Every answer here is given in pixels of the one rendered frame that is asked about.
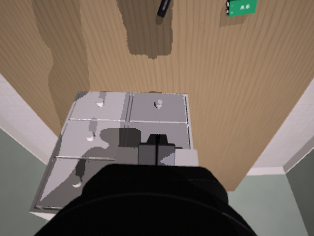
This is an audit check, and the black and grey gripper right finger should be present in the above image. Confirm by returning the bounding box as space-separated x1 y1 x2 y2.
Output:
157 134 175 166

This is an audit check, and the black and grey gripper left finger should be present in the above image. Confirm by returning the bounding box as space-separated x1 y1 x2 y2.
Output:
138 134 158 165

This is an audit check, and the black aa battery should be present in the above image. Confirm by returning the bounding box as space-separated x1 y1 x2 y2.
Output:
157 0 171 17

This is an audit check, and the small grey chest of drawers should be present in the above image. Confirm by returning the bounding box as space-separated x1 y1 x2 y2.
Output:
29 91 193 220

